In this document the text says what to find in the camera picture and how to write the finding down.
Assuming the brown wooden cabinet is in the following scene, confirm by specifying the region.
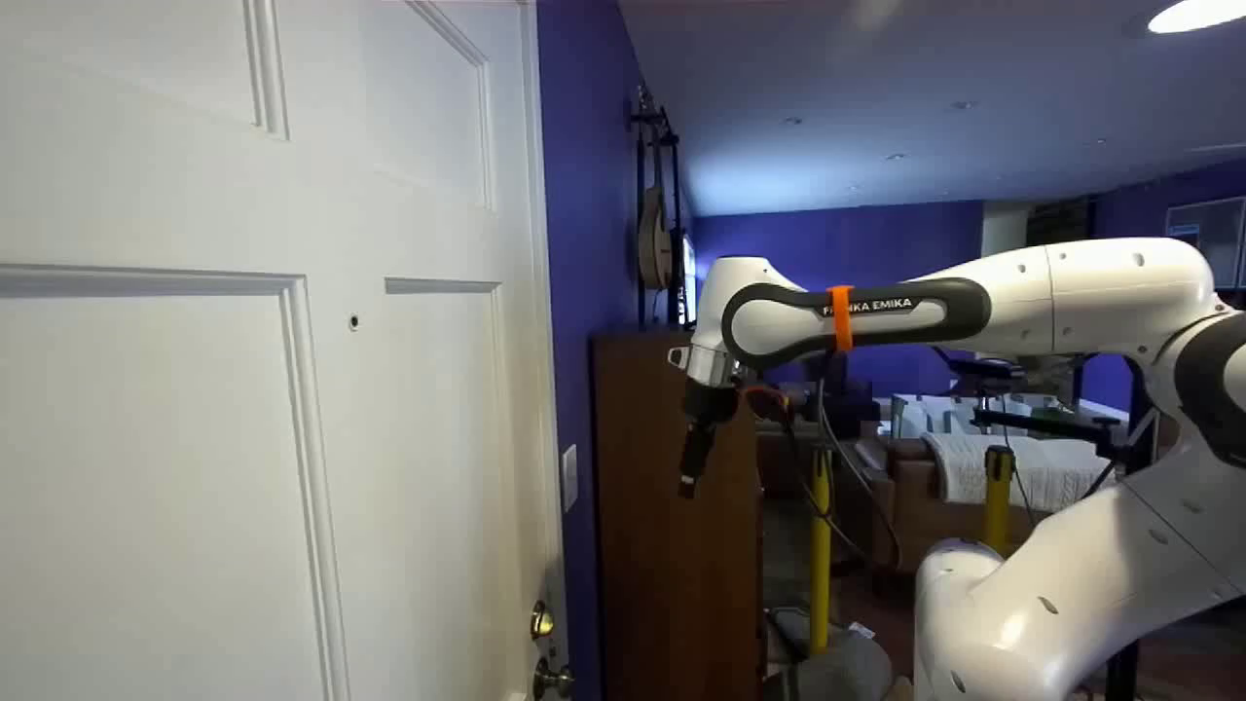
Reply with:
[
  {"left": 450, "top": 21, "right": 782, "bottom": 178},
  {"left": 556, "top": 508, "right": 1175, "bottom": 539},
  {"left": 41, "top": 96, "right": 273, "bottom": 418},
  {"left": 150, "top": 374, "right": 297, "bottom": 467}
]
[{"left": 587, "top": 327, "right": 772, "bottom": 701}]

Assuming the black wall decoration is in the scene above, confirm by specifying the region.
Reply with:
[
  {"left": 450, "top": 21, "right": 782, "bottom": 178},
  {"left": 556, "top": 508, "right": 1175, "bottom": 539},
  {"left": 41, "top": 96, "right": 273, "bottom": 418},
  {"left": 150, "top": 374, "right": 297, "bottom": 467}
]
[{"left": 621, "top": 86, "right": 694, "bottom": 332}]

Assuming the white panel door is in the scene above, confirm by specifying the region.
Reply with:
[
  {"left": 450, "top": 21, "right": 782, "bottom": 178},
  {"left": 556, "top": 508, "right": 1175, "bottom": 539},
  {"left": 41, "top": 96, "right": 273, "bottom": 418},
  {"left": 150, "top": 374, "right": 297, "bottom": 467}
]
[{"left": 0, "top": 0, "right": 577, "bottom": 701}]

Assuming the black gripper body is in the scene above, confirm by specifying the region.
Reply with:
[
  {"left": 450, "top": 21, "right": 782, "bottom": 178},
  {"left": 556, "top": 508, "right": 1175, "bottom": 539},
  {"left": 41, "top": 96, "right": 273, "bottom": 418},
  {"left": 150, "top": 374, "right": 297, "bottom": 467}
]
[{"left": 681, "top": 383, "right": 743, "bottom": 458}]

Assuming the white light switch plate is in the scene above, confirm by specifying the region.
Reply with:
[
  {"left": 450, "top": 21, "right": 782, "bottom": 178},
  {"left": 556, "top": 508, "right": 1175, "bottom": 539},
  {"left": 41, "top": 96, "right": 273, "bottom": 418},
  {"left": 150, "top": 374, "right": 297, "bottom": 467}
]
[{"left": 556, "top": 440, "right": 584, "bottom": 508}]

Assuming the grey tripod base bag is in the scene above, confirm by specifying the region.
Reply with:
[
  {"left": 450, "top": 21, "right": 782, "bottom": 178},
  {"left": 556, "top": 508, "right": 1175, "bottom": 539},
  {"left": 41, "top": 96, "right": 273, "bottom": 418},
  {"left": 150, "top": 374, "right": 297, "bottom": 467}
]
[{"left": 772, "top": 618, "right": 903, "bottom": 701}]

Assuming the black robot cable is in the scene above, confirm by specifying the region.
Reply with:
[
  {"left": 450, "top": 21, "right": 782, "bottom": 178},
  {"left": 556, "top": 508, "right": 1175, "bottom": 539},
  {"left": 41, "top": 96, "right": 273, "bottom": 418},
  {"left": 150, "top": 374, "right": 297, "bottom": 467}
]
[{"left": 804, "top": 379, "right": 914, "bottom": 566}]

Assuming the black tripod camera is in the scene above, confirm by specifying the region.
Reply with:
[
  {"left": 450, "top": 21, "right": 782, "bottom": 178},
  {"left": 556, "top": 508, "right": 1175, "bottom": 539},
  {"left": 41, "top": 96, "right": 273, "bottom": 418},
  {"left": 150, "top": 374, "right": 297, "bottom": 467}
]
[{"left": 803, "top": 349, "right": 886, "bottom": 444}]

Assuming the yellow tripod pole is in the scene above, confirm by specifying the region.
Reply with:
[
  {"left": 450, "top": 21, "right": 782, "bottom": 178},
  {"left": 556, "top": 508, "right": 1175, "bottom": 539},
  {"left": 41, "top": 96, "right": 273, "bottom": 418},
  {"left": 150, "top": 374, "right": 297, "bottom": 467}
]
[
  {"left": 981, "top": 444, "right": 1020, "bottom": 558},
  {"left": 804, "top": 444, "right": 837, "bottom": 663}
]

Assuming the orange cable strap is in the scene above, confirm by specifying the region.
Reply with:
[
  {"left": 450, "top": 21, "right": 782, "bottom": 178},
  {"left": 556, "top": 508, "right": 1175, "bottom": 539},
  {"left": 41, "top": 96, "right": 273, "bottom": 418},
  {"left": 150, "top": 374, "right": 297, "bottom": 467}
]
[{"left": 825, "top": 279, "right": 860, "bottom": 357}]

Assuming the ceiling light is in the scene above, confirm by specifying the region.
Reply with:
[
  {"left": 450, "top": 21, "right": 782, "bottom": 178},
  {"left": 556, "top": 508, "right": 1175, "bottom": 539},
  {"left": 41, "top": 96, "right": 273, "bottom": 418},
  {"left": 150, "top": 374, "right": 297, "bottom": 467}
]
[{"left": 1146, "top": 0, "right": 1246, "bottom": 40}]

